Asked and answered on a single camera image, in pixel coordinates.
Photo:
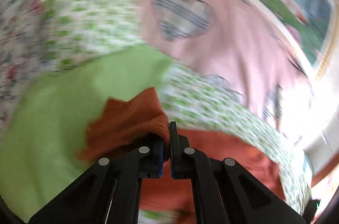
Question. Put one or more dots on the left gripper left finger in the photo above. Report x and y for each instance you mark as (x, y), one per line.
(108, 191)

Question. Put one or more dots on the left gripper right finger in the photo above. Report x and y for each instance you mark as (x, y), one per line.
(223, 190)

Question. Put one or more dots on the rust orange knit garment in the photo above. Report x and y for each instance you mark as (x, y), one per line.
(123, 123)

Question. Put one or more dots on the green white patterned quilt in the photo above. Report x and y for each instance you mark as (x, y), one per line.
(47, 128)

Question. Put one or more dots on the pink heart patterned duvet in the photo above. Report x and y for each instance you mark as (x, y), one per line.
(231, 44)

